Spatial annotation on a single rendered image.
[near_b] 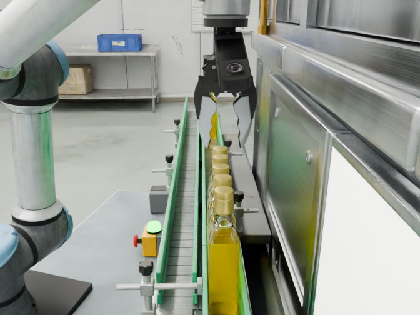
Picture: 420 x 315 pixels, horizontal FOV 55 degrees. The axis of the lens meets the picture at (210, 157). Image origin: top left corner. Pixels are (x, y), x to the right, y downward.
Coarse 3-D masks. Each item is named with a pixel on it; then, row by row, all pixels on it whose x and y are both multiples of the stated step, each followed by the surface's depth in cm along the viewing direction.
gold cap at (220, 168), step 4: (216, 164) 83; (220, 164) 83; (224, 164) 83; (216, 168) 82; (220, 168) 82; (224, 168) 82; (228, 168) 82; (216, 172) 82; (220, 172) 82; (224, 172) 82; (228, 172) 82; (212, 184) 84
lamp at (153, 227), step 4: (148, 224) 122; (152, 224) 121; (156, 224) 122; (160, 224) 123; (148, 228) 121; (152, 228) 121; (156, 228) 121; (160, 228) 122; (148, 232) 122; (152, 232) 121; (156, 232) 121
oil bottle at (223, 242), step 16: (208, 240) 75; (224, 240) 73; (208, 256) 77; (224, 256) 74; (208, 272) 78; (224, 272) 75; (208, 288) 80; (224, 288) 76; (208, 304) 81; (224, 304) 77
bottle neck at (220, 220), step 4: (216, 216) 73; (220, 216) 72; (224, 216) 72; (228, 216) 73; (216, 220) 74; (220, 220) 73; (224, 220) 73; (228, 220) 73; (216, 224) 74; (220, 224) 73; (224, 224) 73; (228, 224) 73
